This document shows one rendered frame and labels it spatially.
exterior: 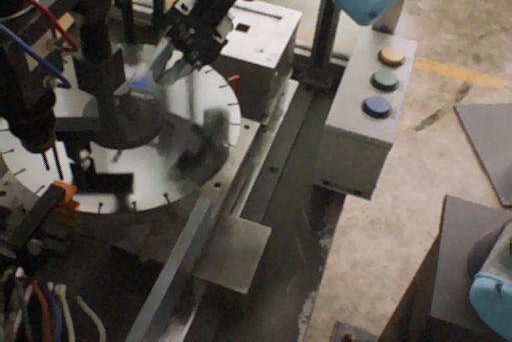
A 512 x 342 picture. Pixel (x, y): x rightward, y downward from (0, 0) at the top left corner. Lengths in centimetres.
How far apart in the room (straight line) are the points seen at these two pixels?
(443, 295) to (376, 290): 86
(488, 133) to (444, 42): 59
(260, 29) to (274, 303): 49
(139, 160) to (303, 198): 34
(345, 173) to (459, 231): 21
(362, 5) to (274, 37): 44
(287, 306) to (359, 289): 92
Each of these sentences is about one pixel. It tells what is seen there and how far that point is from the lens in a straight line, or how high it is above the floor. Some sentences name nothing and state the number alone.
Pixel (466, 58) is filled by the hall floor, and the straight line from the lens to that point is 270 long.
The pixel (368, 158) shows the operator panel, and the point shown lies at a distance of 92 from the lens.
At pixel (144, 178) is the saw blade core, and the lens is 73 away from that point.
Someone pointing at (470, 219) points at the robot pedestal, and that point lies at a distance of 104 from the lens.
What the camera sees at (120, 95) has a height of 100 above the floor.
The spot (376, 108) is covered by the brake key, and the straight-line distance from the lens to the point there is 92.
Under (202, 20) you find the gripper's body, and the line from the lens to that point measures 68.
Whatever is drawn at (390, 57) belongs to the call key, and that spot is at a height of 91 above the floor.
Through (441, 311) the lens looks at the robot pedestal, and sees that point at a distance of 92.
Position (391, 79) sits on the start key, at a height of 91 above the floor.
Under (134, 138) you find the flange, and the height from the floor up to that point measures 96.
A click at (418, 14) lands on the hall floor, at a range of 289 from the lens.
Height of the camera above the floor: 152
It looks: 48 degrees down
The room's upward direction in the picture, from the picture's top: 6 degrees clockwise
